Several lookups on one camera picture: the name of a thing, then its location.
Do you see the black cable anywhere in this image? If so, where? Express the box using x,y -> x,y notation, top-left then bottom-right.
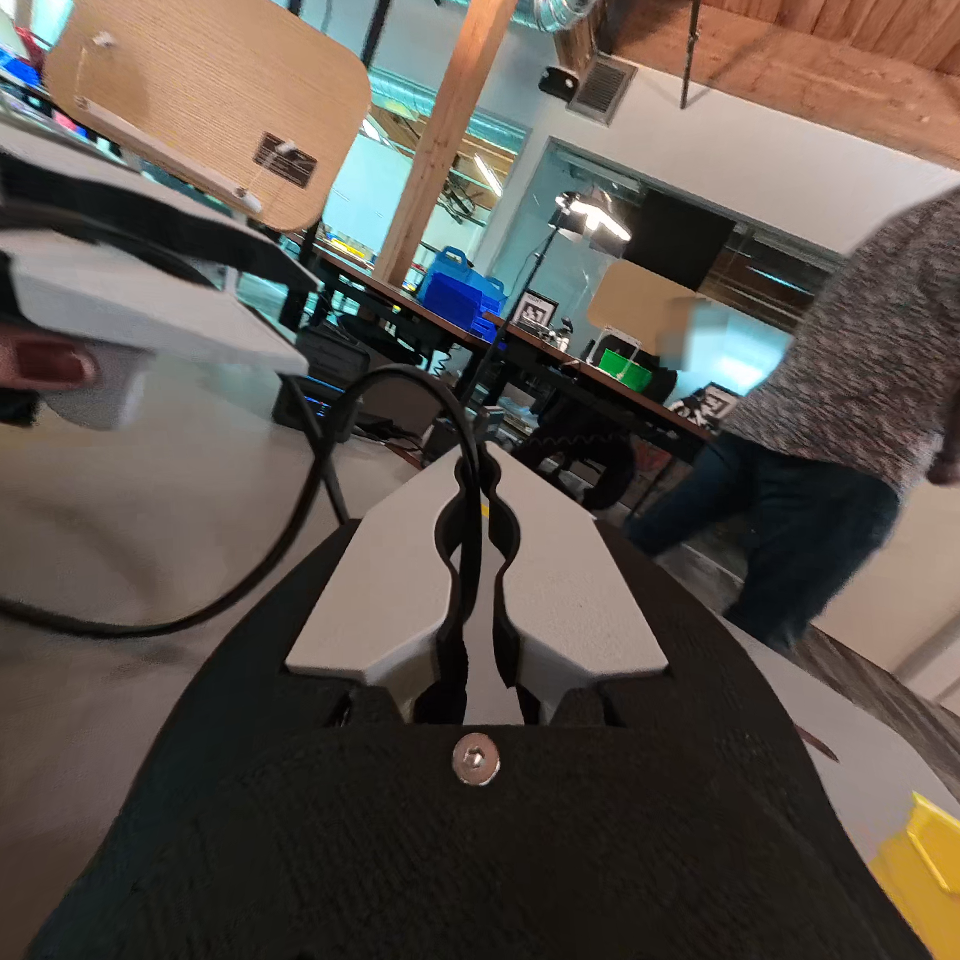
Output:
0,202 -> 496,639

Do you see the black portable power station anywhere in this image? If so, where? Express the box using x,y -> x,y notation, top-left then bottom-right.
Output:
272,322 -> 372,445

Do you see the framed tag sign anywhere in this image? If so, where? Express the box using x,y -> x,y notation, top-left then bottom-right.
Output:
513,288 -> 560,335
671,382 -> 740,432

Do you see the yellow plastic bin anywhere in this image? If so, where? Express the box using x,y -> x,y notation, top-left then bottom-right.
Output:
870,791 -> 960,960

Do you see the studio light on stand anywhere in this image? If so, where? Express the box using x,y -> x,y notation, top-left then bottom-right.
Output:
457,191 -> 635,410

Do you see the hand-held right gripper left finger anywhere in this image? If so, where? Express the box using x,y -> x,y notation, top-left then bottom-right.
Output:
285,447 -> 470,725

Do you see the person's left hand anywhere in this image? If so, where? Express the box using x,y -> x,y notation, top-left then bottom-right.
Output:
0,328 -> 102,395

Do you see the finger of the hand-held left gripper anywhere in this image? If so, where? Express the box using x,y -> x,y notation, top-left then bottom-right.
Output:
7,228 -> 310,432
0,153 -> 325,295

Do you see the wooden post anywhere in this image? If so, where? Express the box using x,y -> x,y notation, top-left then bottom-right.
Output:
372,0 -> 519,286

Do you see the metal air vent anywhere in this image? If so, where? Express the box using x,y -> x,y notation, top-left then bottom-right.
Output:
566,56 -> 639,125

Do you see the blue plastic case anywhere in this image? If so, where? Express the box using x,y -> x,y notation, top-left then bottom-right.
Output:
416,246 -> 507,331

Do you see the black hanging rod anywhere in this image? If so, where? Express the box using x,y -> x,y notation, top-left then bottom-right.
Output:
678,0 -> 702,110

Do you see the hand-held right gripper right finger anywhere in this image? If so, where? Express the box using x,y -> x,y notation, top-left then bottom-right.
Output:
480,442 -> 669,725

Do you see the black wall panel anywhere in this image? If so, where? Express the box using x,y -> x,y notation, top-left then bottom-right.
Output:
622,187 -> 736,294

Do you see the long wooden table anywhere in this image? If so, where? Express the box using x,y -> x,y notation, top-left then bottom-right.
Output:
315,240 -> 714,444

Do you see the green plastic bin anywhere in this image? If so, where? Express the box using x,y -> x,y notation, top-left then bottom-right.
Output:
597,348 -> 654,391

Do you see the large wooden book stand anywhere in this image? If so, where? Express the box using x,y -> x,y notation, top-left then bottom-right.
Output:
41,0 -> 372,234

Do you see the black battery charger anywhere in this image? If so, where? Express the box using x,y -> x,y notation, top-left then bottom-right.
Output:
423,416 -> 511,466

